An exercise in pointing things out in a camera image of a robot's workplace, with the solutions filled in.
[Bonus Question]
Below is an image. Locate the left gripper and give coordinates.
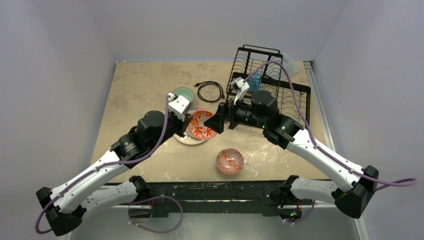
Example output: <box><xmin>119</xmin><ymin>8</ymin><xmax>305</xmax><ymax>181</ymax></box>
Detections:
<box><xmin>149</xmin><ymin>104</ymin><xmax>193</xmax><ymax>150</ymax></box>

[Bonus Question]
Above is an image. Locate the grey speckled plate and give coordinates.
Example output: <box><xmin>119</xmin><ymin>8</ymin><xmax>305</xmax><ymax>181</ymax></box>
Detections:
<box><xmin>185</xmin><ymin>107</ymin><xmax>207</xmax><ymax>140</ymax></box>

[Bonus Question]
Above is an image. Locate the mint green bowl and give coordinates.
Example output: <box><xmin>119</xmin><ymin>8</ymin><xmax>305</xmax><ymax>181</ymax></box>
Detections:
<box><xmin>172</xmin><ymin>87</ymin><xmax>195</xmax><ymax>103</ymax></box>

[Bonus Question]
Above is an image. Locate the red geometric pattern bowl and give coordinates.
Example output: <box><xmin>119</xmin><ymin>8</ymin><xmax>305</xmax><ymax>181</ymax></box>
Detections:
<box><xmin>215</xmin><ymin>148</ymin><xmax>245</xmax><ymax>175</ymax></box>

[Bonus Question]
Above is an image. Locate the blue polka dot mug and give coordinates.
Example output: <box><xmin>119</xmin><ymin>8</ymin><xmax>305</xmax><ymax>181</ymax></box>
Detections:
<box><xmin>248</xmin><ymin>71</ymin><xmax>262</xmax><ymax>93</ymax></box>

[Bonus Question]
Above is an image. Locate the red floral bowl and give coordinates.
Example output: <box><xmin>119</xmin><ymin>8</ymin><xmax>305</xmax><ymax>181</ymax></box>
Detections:
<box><xmin>188</xmin><ymin>110</ymin><xmax>217</xmax><ymax>140</ymax></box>

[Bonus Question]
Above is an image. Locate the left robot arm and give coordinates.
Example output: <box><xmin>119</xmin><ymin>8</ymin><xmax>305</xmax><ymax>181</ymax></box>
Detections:
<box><xmin>34</xmin><ymin>110</ymin><xmax>193</xmax><ymax>236</ymax></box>

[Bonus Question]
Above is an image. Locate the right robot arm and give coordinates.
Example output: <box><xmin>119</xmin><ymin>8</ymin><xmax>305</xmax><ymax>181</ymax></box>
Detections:
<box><xmin>204</xmin><ymin>90</ymin><xmax>379</xmax><ymax>219</ymax></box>

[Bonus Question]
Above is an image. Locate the pink and cream plate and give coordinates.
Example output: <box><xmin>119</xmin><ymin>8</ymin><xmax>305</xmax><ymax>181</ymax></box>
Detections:
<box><xmin>172</xmin><ymin>106</ymin><xmax>216</xmax><ymax>146</ymax></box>

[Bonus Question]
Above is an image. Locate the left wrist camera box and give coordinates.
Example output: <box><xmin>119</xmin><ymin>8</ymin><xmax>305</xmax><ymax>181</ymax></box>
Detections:
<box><xmin>167</xmin><ymin>92</ymin><xmax>192</xmax><ymax>122</ymax></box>

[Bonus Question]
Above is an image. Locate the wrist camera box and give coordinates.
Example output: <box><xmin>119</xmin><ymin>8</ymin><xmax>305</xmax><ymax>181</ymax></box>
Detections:
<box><xmin>167</xmin><ymin>92</ymin><xmax>192</xmax><ymax>122</ymax></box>
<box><xmin>230</xmin><ymin>77</ymin><xmax>250</xmax><ymax>105</ymax></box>

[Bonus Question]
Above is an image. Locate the black coiled cable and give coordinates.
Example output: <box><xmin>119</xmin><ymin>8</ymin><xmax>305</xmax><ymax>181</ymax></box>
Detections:
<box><xmin>194</xmin><ymin>80</ymin><xmax>226</xmax><ymax>103</ymax></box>

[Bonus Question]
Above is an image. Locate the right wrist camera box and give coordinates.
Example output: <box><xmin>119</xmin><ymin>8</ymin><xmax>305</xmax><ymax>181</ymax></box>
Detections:
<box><xmin>230</xmin><ymin>77</ymin><xmax>250</xmax><ymax>105</ymax></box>

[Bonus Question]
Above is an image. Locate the black wire dish rack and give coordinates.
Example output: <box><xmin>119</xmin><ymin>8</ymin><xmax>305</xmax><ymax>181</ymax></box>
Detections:
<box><xmin>228</xmin><ymin>44</ymin><xmax>311</xmax><ymax>123</ymax></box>

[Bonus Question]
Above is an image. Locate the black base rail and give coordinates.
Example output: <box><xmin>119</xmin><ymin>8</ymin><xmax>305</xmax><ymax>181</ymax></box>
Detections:
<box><xmin>131</xmin><ymin>180</ymin><xmax>304</xmax><ymax>221</ymax></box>

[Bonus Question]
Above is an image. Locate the purple loop cable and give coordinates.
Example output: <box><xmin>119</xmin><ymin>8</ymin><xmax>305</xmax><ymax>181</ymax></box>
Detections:
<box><xmin>128</xmin><ymin>196</ymin><xmax>184</xmax><ymax>234</ymax></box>

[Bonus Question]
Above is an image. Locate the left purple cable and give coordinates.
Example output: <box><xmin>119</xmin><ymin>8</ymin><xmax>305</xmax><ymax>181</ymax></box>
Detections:
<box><xmin>35</xmin><ymin>96</ymin><xmax>171</xmax><ymax>235</ymax></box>

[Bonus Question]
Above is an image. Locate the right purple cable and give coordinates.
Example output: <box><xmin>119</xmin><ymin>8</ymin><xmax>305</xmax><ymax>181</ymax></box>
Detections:
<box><xmin>243</xmin><ymin>59</ymin><xmax>418</xmax><ymax>188</ymax></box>

